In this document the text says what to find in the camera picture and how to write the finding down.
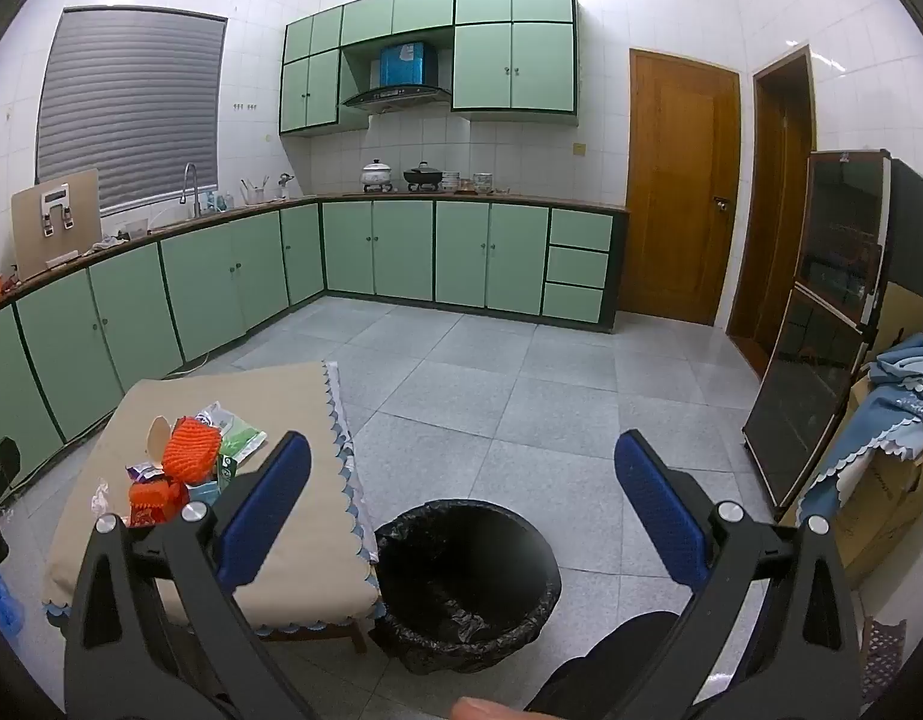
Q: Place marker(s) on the range hood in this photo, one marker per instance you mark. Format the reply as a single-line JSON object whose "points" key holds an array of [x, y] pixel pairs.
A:
{"points": [[409, 71]]}

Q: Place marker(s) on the small green carton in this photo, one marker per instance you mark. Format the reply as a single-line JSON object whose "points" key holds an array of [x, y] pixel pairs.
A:
{"points": [[226, 466]]}

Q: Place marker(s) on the black lined trash bin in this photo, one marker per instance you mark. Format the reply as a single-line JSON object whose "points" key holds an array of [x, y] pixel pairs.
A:
{"points": [[469, 577]]}

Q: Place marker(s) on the grey window blind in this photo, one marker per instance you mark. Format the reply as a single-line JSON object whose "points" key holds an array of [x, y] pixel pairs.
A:
{"points": [[131, 105]]}

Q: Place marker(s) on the beige wooden spoon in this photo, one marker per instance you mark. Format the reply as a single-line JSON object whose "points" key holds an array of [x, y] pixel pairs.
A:
{"points": [[158, 439]]}

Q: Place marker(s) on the purple white wrapper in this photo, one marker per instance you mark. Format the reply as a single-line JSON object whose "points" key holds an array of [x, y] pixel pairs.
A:
{"points": [[145, 472]]}

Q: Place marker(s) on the steel faucet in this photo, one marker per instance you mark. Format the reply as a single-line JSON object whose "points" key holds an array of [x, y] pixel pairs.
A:
{"points": [[192, 187]]}

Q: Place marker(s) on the red snack packet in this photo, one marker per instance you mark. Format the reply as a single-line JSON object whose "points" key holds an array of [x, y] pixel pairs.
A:
{"points": [[152, 502]]}

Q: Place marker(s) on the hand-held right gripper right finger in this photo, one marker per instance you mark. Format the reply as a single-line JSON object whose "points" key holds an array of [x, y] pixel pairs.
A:
{"points": [[656, 502]]}

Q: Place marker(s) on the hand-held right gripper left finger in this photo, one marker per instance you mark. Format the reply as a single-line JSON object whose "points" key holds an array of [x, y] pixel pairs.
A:
{"points": [[270, 499]]}

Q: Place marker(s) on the green white tissue packet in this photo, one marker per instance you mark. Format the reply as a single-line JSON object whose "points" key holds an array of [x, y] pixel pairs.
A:
{"points": [[242, 439]]}

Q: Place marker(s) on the person's dark trouser leg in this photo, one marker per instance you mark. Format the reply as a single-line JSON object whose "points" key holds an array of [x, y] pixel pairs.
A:
{"points": [[611, 660]]}

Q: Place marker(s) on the black glass cabinet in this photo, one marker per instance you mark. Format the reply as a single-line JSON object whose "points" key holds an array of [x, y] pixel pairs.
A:
{"points": [[828, 240]]}

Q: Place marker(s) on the person's right hand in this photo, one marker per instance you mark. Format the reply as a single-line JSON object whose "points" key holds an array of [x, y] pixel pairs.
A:
{"points": [[487, 710]]}

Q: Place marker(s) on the green wall cabinets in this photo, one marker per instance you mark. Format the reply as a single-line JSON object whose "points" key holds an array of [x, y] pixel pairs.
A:
{"points": [[514, 60]]}

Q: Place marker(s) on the wooden table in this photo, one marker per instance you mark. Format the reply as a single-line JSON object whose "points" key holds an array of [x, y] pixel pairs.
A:
{"points": [[334, 626]]}

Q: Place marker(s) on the black wok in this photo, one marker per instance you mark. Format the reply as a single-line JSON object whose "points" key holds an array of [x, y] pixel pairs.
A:
{"points": [[424, 178]]}

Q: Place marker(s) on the stack of bowls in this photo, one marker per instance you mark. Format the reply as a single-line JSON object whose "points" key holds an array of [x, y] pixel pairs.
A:
{"points": [[451, 181]]}

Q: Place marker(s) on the white crumpled tissue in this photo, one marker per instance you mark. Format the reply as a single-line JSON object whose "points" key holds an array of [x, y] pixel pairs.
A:
{"points": [[101, 499]]}

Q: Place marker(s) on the orange foam net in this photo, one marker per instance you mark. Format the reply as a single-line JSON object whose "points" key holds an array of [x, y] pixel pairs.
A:
{"points": [[191, 450]]}

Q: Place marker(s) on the teal box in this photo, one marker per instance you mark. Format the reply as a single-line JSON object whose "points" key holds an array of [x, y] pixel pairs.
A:
{"points": [[203, 493]]}

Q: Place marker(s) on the beige board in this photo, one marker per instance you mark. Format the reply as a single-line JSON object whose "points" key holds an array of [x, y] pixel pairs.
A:
{"points": [[56, 229]]}

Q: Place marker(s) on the blue scalloped cloth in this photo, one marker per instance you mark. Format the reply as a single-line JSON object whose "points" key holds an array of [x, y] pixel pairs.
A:
{"points": [[903, 397]]}

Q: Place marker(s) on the cardboard box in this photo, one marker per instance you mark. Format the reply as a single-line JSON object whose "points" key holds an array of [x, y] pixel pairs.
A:
{"points": [[907, 315], [888, 495]]}

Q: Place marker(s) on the table with beige cloth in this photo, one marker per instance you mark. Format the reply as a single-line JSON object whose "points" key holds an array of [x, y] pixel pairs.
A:
{"points": [[296, 405]]}

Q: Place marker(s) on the utensil holder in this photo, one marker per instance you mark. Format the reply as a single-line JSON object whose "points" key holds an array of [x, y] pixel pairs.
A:
{"points": [[253, 193]]}

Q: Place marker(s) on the perforated grey basket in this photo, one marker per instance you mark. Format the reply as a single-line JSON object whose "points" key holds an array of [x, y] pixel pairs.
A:
{"points": [[885, 656]]}

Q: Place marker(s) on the wooden side door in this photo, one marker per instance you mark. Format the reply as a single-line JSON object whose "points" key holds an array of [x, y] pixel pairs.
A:
{"points": [[776, 225]]}

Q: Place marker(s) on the white cooking pot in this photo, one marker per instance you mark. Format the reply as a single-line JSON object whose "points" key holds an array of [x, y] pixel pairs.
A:
{"points": [[376, 176]]}

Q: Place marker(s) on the blue plastic item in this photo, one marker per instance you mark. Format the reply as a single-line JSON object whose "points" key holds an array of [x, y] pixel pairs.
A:
{"points": [[0, 604]]}

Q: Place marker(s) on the green base cabinets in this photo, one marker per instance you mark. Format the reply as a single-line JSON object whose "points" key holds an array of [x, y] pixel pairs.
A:
{"points": [[401, 247]]}

